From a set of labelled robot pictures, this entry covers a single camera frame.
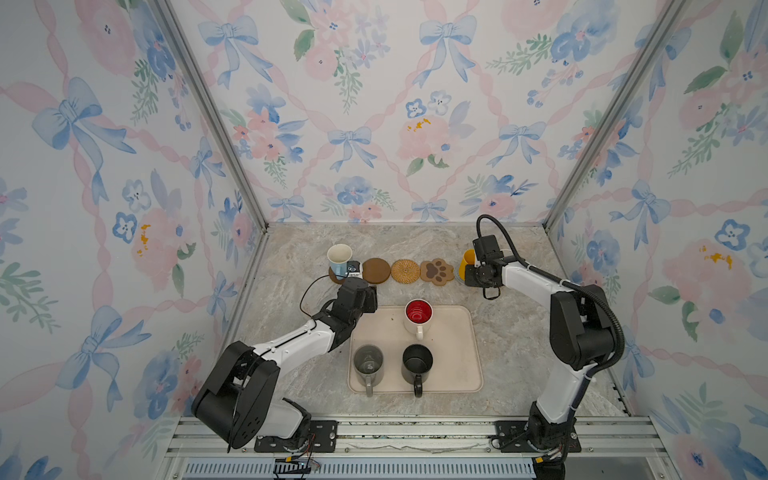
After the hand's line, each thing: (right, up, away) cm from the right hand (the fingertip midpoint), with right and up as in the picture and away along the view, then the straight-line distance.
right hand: (473, 274), depth 99 cm
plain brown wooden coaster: (-33, +1, +7) cm, 33 cm away
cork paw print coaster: (-11, +1, +7) cm, 13 cm away
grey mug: (-33, -24, -17) cm, 45 cm away
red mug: (-19, -13, -6) cm, 24 cm away
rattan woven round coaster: (-22, +1, +7) cm, 23 cm away
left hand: (-34, -2, -11) cm, 36 cm away
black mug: (-20, -25, -14) cm, 35 cm away
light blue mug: (-45, +6, +1) cm, 46 cm away
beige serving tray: (-8, -18, -8) cm, 21 cm away
